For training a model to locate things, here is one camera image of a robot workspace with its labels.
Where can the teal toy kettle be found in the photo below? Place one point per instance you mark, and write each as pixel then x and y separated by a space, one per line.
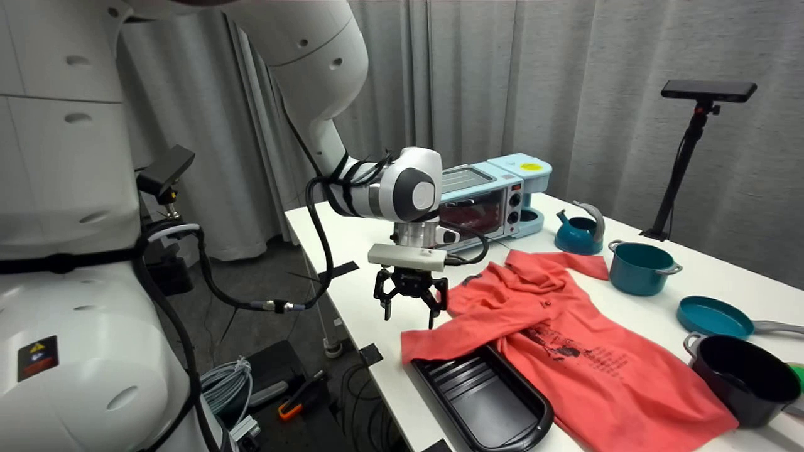
pixel 579 237

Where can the orange printed shirt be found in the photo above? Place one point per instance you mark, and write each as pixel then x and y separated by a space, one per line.
pixel 604 368

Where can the black ribbed tray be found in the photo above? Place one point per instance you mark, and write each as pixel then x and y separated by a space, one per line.
pixel 487 402

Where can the light blue toy oven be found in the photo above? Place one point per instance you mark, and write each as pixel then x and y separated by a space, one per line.
pixel 504 197

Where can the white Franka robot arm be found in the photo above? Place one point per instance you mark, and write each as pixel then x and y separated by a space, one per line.
pixel 85 353

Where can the teal toy pot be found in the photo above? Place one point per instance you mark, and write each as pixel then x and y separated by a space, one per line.
pixel 636 272

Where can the black clamp mounted device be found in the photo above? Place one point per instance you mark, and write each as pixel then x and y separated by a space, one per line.
pixel 168 163

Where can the black toy pot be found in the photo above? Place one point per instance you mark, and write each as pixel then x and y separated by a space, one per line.
pixel 744 385

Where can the wide black tape patch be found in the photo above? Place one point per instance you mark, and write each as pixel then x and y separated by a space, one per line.
pixel 438 447

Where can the black floor box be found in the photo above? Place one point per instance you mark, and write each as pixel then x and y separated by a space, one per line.
pixel 272 364

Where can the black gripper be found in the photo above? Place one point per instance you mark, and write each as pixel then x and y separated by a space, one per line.
pixel 410 282

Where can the short black tape piece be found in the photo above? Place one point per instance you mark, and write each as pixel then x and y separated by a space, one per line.
pixel 371 353

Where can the long black tape strip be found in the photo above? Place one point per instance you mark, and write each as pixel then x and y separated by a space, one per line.
pixel 345 269

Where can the teal toy frying pan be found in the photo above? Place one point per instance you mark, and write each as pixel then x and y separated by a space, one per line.
pixel 712 318

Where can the small toy vegetable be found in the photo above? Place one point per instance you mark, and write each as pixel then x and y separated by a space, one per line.
pixel 797 378

